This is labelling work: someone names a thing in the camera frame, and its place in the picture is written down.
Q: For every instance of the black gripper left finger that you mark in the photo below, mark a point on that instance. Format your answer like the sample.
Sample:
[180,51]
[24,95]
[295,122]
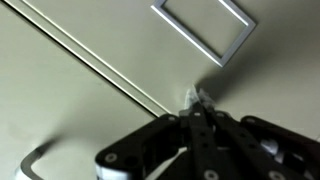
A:
[156,146]

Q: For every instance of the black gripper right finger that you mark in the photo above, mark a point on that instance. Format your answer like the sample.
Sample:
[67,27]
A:
[253,146]

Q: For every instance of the beige closed cabinet drawer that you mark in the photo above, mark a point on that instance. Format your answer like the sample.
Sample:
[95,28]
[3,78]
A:
[50,100]

